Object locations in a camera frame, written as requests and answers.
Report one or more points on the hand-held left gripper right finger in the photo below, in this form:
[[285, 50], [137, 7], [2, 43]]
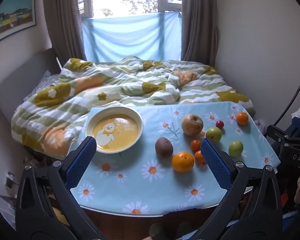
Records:
[[215, 165]]

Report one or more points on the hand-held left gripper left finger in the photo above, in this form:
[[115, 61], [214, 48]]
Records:
[[82, 160]]

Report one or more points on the small tangerine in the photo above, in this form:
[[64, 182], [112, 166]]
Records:
[[199, 157], [196, 145]]

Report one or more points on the green apple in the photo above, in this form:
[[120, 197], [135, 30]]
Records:
[[213, 134]]

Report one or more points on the large orange with stem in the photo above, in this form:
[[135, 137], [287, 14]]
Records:
[[183, 162]]

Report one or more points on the medium orange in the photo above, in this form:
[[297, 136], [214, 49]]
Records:
[[242, 118]]

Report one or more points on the small red tomato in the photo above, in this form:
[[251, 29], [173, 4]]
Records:
[[219, 124]]

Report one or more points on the cream bowl with duck print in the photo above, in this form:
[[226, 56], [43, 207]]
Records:
[[115, 130]]

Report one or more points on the wrinkled yellow apple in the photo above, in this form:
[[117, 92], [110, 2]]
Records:
[[192, 125]]

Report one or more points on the green jujube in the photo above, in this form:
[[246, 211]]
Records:
[[235, 148]]

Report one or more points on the brown kiwi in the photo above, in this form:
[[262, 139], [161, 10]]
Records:
[[164, 147]]

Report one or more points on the white fuzzy cloth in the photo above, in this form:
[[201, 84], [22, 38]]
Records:
[[291, 215]]

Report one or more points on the blue daisy print tablecloth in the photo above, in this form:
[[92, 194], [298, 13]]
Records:
[[140, 180]]

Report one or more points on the round wooden table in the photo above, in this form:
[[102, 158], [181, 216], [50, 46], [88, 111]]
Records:
[[130, 226]]

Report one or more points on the stack of papers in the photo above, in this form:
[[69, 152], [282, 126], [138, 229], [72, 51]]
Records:
[[8, 202]]

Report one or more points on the grey floral bedsheet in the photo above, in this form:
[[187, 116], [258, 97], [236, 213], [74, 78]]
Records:
[[48, 78]]

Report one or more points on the green striped flower quilt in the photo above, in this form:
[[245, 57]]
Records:
[[130, 80]]

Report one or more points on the grey headboard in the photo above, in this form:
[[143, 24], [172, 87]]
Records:
[[22, 80]]

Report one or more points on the light blue window cloth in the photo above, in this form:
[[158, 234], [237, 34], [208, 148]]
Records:
[[130, 37]]

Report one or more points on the brown curtain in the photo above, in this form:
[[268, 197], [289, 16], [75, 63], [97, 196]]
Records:
[[62, 17], [198, 17]]

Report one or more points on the framed houses picture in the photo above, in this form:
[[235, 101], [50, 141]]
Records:
[[12, 17]]

